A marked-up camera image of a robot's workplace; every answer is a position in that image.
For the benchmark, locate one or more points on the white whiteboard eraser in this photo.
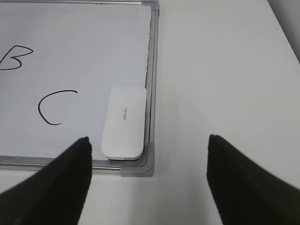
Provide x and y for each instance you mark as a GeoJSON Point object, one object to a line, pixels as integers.
{"type": "Point", "coordinates": [123, 133]}

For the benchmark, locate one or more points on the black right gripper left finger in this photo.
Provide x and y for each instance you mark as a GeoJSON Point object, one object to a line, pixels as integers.
{"type": "Point", "coordinates": [55, 195]}

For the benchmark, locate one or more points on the white aluminium-framed whiteboard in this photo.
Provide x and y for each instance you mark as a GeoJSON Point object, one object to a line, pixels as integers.
{"type": "Point", "coordinates": [59, 61]}

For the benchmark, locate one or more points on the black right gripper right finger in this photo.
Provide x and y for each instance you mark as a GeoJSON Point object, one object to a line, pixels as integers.
{"type": "Point", "coordinates": [244, 192]}

